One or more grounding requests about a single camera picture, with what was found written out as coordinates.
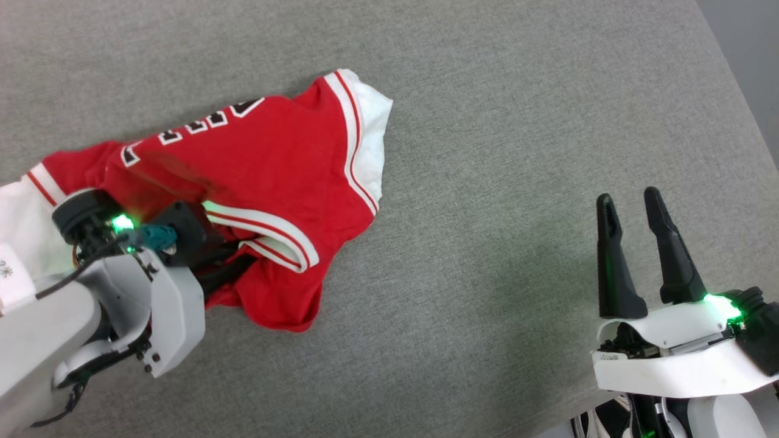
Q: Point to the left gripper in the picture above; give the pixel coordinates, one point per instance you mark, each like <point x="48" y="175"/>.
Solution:
<point x="192" y="231"/>

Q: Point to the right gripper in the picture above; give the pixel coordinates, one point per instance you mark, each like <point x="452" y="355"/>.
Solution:
<point x="669" y="371"/>

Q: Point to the red white sports jersey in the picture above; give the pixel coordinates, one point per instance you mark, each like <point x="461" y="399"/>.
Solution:
<point x="286" y="158"/>

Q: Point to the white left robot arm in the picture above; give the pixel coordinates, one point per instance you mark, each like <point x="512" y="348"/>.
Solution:
<point x="36" y="340"/>

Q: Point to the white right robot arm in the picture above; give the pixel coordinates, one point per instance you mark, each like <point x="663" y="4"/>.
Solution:
<point x="718" y="420"/>

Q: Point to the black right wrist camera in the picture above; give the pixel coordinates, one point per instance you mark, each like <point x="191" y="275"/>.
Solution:
<point x="764" y="334"/>

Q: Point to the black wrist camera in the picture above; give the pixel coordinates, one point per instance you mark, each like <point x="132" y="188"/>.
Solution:
<point x="79" y="213"/>
<point x="764" y="334"/>

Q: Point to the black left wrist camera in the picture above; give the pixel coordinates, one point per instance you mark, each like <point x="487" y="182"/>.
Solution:
<point x="79" y="213"/>

